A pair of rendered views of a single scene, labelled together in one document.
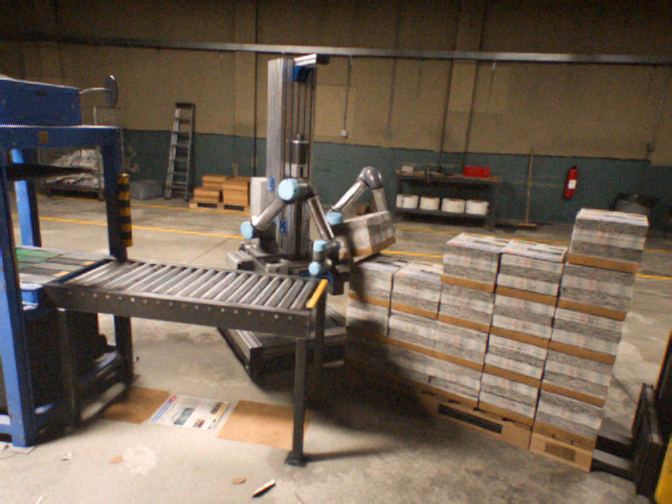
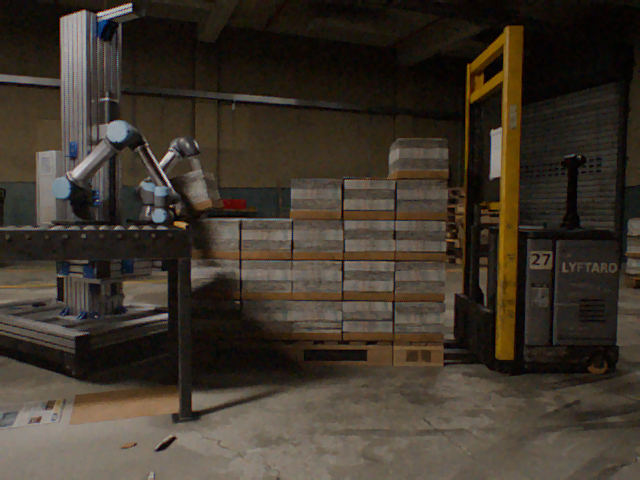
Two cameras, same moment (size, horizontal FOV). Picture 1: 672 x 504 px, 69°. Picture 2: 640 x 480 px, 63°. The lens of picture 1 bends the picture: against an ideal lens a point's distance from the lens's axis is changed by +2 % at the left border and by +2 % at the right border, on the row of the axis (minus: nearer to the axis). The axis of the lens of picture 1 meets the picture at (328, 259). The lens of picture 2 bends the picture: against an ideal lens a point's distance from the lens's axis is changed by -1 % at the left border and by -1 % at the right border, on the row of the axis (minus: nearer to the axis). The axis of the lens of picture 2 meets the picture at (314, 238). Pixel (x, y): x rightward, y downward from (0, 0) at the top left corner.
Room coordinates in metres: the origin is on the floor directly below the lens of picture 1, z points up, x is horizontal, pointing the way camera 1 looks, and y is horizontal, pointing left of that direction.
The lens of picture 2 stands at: (-0.09, 0.68, 0.88)
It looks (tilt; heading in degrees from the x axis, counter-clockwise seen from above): 3 degrees down; 331
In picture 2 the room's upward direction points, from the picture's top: 1 degrees clockwise
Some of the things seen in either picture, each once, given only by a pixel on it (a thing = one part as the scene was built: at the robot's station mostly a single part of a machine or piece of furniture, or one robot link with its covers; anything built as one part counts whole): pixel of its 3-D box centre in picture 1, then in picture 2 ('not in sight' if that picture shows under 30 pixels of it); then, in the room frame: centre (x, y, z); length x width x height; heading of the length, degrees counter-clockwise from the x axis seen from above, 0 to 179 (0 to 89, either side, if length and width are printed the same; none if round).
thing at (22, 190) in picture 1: (32, 243); not in sight; (3.03, 1.94, 0.77); 0.09 x 0.09 x 1.55; 82
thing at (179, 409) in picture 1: (191, 412); (14, 414); (2.41, 0.74, 0.00); 0.37 x 0.29 x 0.01; 82
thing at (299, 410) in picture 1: (299, 399); (184, 338); (2.07, 0.10, 0.34); 0.06 x 0.06 x 0.68; 82
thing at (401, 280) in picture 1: (442, 339); (293, 288); (2.71, -0.73, 0.42); 1.17 x 0.39 x 0.83; 61
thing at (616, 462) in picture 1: (525, 433); (385, 353); (2.34, -1.15, 0.05); 1.05 x 0.10 x 0.04; 61
